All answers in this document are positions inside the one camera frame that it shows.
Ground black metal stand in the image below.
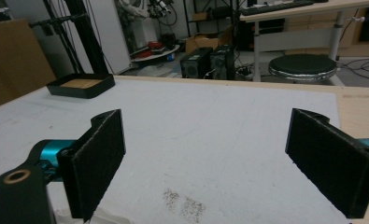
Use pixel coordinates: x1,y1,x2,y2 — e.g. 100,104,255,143
28,0,110,76

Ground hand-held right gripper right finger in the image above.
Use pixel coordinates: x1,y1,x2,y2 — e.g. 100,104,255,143
285,107,369,219

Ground round black stool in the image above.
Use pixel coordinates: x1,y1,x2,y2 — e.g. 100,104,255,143
268,53,338,84

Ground brown cardboard box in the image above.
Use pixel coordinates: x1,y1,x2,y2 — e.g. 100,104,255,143
185,24,234,54

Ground floor cables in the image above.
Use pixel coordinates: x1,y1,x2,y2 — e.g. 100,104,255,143
336,57,369,82

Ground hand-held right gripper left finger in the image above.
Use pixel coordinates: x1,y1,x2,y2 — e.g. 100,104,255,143
56,108,126,223

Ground white table mat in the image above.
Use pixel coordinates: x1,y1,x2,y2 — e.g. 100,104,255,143
0,77,351,224

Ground black computer tower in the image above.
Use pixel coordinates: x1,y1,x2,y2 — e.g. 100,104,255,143
209,45,236,81
179,47,214,79

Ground light wooden desk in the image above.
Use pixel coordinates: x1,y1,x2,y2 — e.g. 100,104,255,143
239,0,369,83

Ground black square tray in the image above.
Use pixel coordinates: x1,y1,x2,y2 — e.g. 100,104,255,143
46,73,116,100

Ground brown cardboard sheet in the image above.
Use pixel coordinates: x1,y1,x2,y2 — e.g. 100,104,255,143
0,19,57,112

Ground round white platform with clutter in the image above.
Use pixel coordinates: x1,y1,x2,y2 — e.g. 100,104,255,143
129,40,180,63

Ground white panel board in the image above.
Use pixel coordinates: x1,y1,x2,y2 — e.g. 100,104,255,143
4,0,134,78

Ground black keyboard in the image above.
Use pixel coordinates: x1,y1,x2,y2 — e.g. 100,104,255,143
240,0,316,17

